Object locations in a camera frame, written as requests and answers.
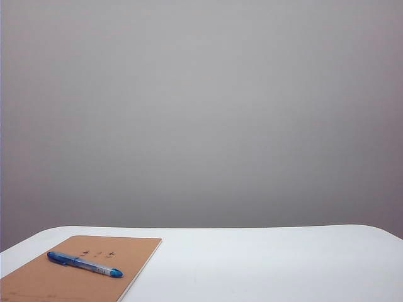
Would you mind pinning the blue capped clear pen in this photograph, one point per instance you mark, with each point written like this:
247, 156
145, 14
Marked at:
85, 263

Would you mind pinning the brown kraft cover notebook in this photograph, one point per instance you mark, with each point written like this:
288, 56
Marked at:
63, 283

